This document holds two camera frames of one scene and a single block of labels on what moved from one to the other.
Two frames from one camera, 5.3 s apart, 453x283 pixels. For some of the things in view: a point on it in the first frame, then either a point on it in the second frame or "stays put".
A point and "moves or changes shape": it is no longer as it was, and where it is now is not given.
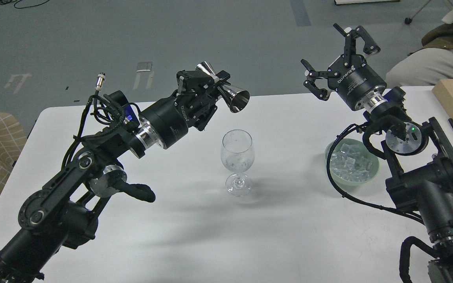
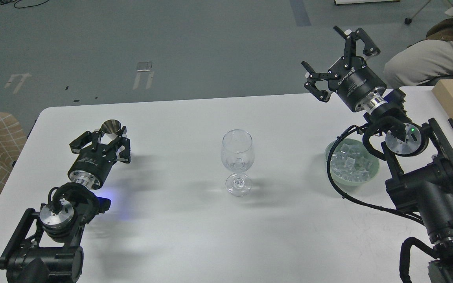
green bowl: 352,162 stays put
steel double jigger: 236,99 moves or changes shape
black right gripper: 354,82 stays put
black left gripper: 170,118 to 92,165
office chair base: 408,20 stays put
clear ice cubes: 349,163 stays put
